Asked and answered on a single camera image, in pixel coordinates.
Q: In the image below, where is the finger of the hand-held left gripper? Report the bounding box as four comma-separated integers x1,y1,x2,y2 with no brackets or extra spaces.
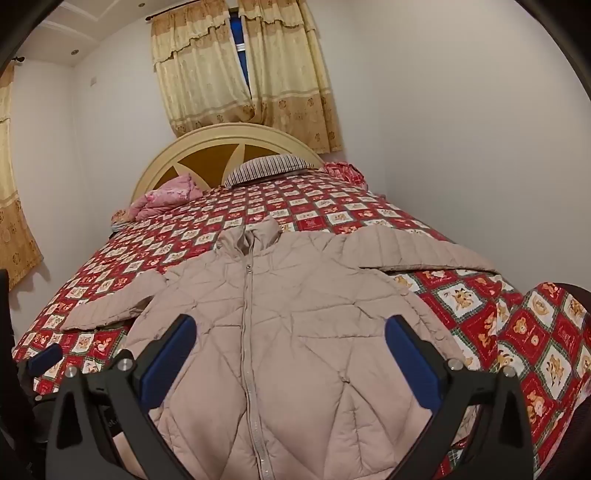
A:
27,344,64,376

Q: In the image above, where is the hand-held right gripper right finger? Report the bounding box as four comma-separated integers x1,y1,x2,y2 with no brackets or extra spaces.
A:
385,315,536,480

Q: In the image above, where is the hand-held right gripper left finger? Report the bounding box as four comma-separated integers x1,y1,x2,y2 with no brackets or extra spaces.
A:
45,314,204,480

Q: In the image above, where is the beige puffer jacket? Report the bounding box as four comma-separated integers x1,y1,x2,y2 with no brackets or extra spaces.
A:
60,216,502,480

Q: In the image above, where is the red patchwork bedspread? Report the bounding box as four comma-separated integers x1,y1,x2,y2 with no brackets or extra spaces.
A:
11,173,591,480

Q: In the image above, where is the yellow side curtain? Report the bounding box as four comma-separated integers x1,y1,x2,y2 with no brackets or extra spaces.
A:
0,62,43,291

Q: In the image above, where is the pink quilt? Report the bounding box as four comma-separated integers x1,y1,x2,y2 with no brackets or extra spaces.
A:
129,174,204,221

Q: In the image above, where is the red patterned pillow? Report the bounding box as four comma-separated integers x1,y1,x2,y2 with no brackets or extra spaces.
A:
323,161,370,190

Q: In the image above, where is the cream round headboard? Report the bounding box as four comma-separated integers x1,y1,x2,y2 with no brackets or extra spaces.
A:
130,124,326,204

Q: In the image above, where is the blue window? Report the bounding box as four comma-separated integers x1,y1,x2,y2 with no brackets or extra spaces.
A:
229,9,252,93

